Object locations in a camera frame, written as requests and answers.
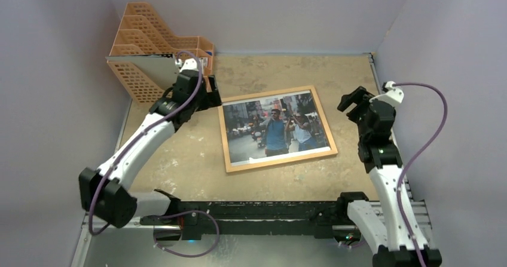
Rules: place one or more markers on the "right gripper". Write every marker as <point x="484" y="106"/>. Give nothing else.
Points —
<point x="360" y="102"/>

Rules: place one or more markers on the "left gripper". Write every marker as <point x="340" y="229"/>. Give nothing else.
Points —
<point x="211" y="98"/>

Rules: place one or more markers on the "wooden picture frame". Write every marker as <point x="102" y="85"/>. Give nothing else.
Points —
<point x="277" y="164"/>

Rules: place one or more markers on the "printed photo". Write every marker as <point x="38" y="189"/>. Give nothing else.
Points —
<point x="277" y="126"/>

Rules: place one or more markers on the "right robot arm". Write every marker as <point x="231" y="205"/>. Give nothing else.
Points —
<point x="396" y="239"/>

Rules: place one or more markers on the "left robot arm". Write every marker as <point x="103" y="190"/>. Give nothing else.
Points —
<point x="104" y="191"/>

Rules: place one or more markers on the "grey folder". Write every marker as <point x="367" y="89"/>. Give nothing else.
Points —
<point x="159" y="68"/>

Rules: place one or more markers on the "orange file organizer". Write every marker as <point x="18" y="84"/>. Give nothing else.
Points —
<point x="143" y="31"/>

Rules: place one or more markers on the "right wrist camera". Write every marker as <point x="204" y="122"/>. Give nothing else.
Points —
<point x="392" y="95"/>

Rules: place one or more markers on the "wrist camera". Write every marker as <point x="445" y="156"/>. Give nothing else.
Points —
<point x="188" y="64"/>
<point x="392" y="95"/>

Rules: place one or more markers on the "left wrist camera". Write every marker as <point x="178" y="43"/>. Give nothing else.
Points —
<point x="188" y="64"/>

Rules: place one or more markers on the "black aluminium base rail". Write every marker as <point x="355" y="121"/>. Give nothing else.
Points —
<point x="320" y="219"/>

